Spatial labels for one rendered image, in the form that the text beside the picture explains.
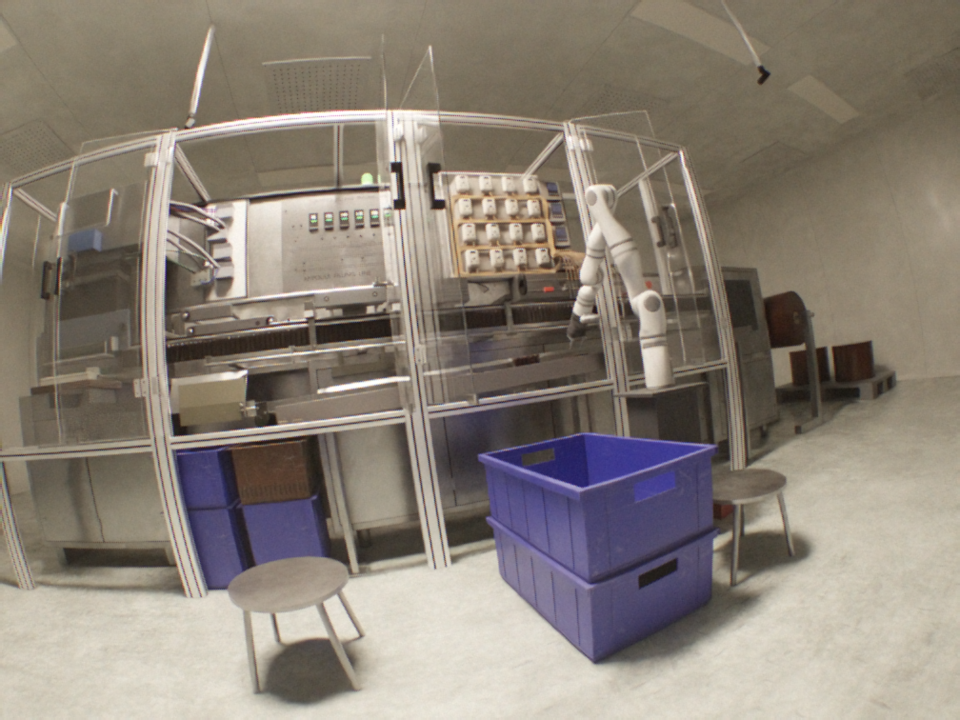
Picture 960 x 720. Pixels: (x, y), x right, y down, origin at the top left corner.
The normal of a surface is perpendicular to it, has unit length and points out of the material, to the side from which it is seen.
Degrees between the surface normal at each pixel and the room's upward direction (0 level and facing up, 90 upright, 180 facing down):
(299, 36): 180
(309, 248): 90
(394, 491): 90
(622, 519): 90
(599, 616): 90
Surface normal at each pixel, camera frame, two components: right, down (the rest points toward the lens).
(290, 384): 0.29, -0.08
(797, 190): -0.95, 0.11
